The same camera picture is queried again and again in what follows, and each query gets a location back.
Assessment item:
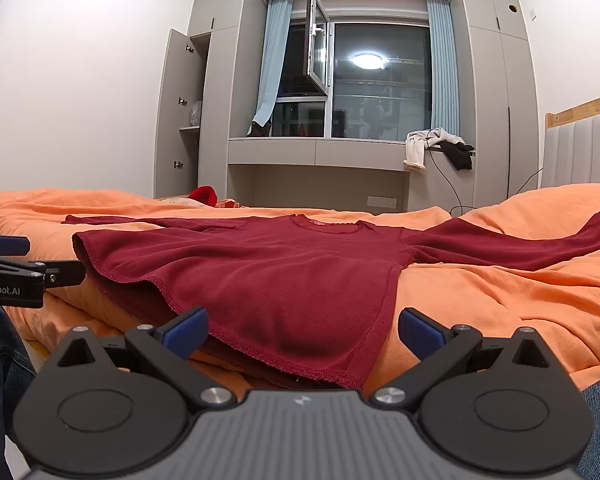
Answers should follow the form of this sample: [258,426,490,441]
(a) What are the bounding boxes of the black garment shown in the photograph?
[438,141,476,171]

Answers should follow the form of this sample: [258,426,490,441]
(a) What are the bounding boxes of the open grey wardrobe door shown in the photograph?
[154,28,202,200]

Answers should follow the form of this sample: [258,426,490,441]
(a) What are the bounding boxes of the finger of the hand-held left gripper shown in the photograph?
[0,232,32,257]
[44,258,87,289]

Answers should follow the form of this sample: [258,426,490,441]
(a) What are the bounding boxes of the open window sash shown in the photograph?
[302,0,335,97]

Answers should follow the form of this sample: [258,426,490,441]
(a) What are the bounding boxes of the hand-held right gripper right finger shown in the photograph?
[371,308,557,409]

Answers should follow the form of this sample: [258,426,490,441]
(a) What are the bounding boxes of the light blue curtain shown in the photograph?
[252,0,294,129]
[426,0,462,134]

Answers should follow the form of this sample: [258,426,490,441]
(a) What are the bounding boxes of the window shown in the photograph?
[274,0,434,142]

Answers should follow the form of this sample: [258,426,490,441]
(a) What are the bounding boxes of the black cable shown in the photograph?
[424,129,544,217]

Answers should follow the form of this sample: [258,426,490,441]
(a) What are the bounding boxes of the person's left leg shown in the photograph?
[0,304,37,480]

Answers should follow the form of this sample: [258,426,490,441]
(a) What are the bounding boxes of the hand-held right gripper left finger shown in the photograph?
[54,306,237,411]

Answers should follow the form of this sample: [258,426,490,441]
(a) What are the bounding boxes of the dark red long-sleeve shirt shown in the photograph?
[61,210,600,391]

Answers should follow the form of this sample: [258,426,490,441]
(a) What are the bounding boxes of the grey built-in wardrobe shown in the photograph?
[154,0,542,214]

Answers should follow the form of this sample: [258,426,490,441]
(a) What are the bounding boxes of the bright red cloth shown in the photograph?
[187,185,219,206]

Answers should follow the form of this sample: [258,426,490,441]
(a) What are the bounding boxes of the padded headboard with wooden rail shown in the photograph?
[539,92,600,192]

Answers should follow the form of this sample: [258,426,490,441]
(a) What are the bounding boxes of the orange blanket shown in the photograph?
[0,182,600,397]

